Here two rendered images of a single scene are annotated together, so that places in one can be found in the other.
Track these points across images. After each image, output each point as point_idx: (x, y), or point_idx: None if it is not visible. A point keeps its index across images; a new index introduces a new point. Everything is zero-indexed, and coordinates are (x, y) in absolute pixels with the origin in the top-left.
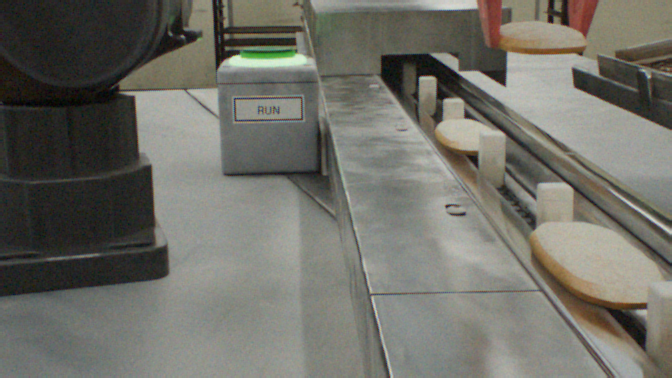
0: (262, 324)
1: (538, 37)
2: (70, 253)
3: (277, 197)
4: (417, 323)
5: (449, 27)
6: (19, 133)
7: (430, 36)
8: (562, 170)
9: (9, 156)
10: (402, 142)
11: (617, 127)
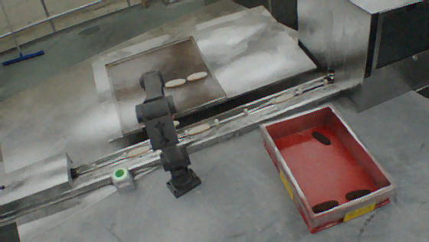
0: (203, 156)
1: (176, 123)
2: (194, 174)
3: (150, 175)
4: (224, 132)
5: (67, 162)
6: (188, 172)
7: (68, 166)
8: None
9: (189, 175)
10: (154, 152)
11: (91, 148)
